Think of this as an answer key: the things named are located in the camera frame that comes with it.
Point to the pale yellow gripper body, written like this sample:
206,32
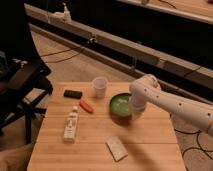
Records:
136,115

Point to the green ceramic bowl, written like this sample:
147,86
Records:
119,105

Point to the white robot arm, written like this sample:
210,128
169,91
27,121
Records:
147,89

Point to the beige sponge pad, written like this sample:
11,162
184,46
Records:
116,148

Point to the translucent plastic cup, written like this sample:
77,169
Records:
100,85

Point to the orange carrot toy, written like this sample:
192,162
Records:
86,106

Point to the black rectangular block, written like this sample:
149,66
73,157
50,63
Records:
72,94

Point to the white plastic bottle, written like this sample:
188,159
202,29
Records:
71,125

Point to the white spray bottle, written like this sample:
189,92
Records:
64,16

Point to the black chair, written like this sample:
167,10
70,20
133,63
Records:
23,84

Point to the long wooden rail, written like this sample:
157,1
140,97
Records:
138,52

